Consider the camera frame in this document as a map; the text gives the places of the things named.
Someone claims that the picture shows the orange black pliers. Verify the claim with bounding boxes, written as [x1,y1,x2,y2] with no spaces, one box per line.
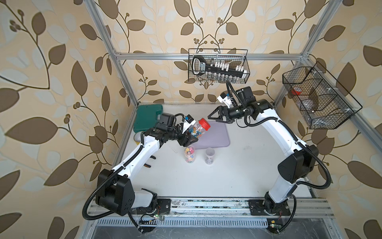
[141,155,157,168]

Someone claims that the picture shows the lilac plastic tray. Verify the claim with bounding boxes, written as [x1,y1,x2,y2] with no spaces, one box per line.
[192,121,230,149]

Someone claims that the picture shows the black socket set rail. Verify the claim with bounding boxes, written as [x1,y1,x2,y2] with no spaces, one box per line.
[191,56,250,78]

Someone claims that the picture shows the black wire basket centre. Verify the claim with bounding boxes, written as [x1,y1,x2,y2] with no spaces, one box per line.
[188,48,250,84]

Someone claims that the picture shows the clear jar dark beads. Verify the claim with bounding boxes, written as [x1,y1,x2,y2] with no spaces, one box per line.
[205,148,215,165]

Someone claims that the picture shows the green plastic tool case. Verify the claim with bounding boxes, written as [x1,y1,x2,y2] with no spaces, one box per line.
[133,104,163,133]

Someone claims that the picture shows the clear jar colourful candies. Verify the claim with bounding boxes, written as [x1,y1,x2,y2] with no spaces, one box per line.
[184,145,195,163]

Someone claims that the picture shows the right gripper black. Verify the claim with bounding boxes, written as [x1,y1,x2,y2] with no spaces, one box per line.
[208,105,246,123]

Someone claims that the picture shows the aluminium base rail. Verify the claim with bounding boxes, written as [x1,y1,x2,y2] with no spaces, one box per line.
[154,197,335,219]

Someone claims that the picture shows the red item in basket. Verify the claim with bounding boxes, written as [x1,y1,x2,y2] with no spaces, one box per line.
[291,87,302,96]

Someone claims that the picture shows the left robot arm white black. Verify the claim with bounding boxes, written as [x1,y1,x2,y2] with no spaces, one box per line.
[82,120,198,221]

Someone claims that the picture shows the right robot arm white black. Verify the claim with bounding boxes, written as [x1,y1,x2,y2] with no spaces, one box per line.
[208,100,331,215]

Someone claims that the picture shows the clear candy jar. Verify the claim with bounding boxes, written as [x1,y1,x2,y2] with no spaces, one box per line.
[188,122,207,138]

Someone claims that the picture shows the black wire basket right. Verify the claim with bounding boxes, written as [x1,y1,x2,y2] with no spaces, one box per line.
[282,62,363,129]

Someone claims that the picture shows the black wire basket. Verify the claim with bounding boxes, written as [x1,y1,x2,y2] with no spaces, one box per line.
[282,62,363,129]
[188,48,250,84]

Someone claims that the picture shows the red jar lid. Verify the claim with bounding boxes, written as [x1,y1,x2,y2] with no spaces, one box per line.
[198,118,211,131]

